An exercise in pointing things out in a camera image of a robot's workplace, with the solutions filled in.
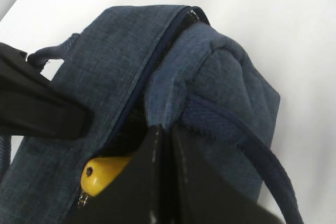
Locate dark blue insulated lunch bag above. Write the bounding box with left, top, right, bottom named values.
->
left=1, top=5, right=303, bottom=223

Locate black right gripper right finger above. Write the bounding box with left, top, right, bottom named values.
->
left=172, top=125, right=282, bottom=223

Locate metal zipper pull ring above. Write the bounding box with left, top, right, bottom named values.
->
left=76, top=189, right=89, bottom=210

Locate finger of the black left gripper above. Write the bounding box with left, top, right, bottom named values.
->
left=1, top=43, right=94, bottom=140

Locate yellow toy bell pepper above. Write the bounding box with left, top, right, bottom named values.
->
left=80, top=156, right=132, bottom=197

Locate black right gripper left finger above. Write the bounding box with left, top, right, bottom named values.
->
left=64, top=125, right=173, bottom=223

